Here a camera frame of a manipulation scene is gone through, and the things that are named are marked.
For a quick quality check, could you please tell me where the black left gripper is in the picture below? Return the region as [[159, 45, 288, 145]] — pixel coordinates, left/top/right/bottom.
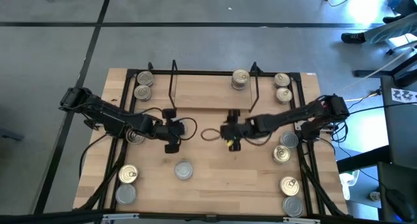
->
[[151, 108, 186, 154]]

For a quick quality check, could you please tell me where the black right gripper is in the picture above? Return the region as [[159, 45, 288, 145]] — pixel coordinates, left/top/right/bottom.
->
[[220, 109, 253, 152]]

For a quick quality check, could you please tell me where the tin can with plain lid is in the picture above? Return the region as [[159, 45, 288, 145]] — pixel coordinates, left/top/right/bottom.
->
[[279, 130, 299, 150], [281, 195, 305, 218], [115, 183, 137, 206], [174, 160, 194, 181]]

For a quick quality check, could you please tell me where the wooden shelf with black legs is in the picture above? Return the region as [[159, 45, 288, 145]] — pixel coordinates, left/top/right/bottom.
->
[[167, 59, 262, 113]]

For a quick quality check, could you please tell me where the tin can with ringed lid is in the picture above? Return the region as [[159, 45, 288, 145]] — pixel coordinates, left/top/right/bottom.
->
[[136, 70, 154, 87], [133, 84, 152, 102], [125, 129, 146, 145]]

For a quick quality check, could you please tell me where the white plastic bag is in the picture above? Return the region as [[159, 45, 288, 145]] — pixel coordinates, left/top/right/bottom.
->
[[338, 169, 360, 201]]

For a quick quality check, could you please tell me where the black desk foot bar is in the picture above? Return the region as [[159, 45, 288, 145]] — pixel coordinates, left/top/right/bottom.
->
[[335, 145, 392, 173], [354, 53, 417, 88]]

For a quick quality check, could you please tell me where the black crossbar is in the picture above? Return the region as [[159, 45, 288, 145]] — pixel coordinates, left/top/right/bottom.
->
[[0, 209, 359, 224]]

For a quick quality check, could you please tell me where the person's foot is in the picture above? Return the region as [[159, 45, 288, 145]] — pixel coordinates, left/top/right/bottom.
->
[[382, 14, 408, 25], [341, 32, 367, 45]]

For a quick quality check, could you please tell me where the dark desk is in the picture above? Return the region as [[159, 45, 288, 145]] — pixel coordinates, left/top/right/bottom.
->
[[377, 74, 417, 224]]

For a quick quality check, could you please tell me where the paper with black markers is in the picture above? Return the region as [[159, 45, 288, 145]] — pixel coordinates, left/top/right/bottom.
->
[[390, 87, 417, 104]]

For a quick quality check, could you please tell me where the black computer mouse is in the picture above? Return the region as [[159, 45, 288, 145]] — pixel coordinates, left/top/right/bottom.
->
[[385, 188, 416, 222]]

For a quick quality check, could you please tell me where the person's leg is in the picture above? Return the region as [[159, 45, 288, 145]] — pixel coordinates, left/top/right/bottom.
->
[[363, 12, 417, 45]]

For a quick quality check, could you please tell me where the white chair base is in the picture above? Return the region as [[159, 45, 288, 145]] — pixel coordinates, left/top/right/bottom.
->
[[386, 38, 417, 55]]

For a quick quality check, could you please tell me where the left gripper camera cable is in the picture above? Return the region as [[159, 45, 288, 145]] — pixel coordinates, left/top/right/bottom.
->
[[179, 117, 198, 141]]

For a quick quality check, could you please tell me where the gripper camera cable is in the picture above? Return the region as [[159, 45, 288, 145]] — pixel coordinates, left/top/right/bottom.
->
[[201, 128, 223, 142], [179, 117, 198, 141]]

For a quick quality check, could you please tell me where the right gripper camera cable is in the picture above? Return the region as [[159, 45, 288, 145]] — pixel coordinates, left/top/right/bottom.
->
[[201, 128, 223, 142]]

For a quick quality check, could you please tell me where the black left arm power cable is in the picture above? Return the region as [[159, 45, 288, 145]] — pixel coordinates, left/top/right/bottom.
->
[[79, 132, 110, 180]]

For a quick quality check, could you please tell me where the silver crossbar bracket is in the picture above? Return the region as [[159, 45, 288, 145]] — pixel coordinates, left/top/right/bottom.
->
[[282, 217, 322, 224], [101, 212, 140, 222]]

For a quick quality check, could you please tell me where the black cable bundle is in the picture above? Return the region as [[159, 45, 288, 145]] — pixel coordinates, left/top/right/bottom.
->
[[325, 116, 351, 143]]

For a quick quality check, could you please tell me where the yellow cable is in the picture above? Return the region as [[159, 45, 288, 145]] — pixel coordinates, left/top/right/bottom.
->
[[345, 90, 382, 103]]

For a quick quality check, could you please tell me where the white cable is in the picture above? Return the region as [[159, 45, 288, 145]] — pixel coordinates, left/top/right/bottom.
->
[[345, 49, 417, 91]]

